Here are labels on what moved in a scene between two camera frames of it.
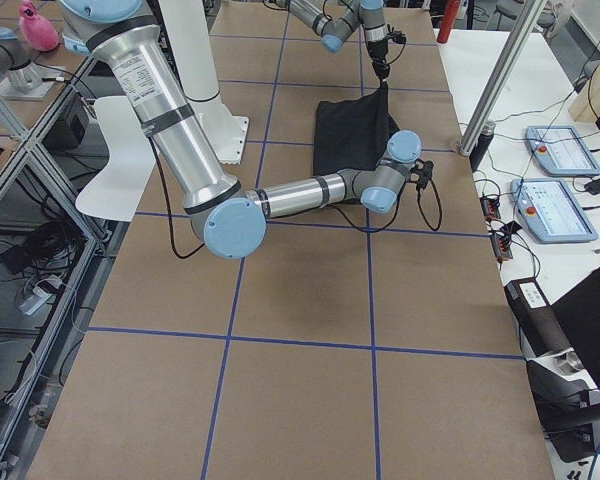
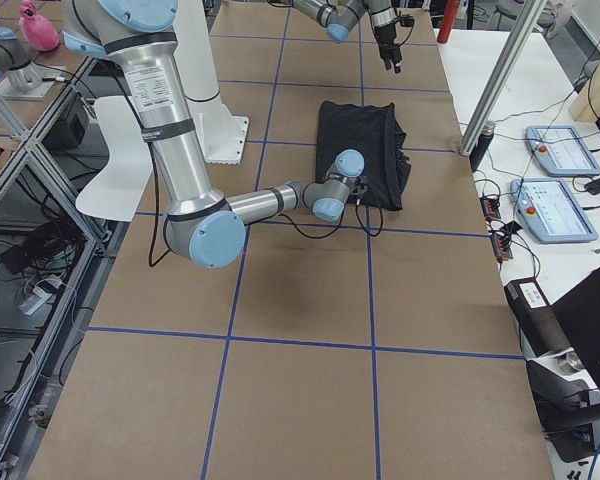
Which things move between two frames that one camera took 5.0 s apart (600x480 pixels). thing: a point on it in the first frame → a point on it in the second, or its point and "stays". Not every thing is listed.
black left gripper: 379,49 → 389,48
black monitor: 590,312 stays
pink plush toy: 39,31 stays
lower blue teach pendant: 552,211 stays
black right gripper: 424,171 → 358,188
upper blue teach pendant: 561,150 stays
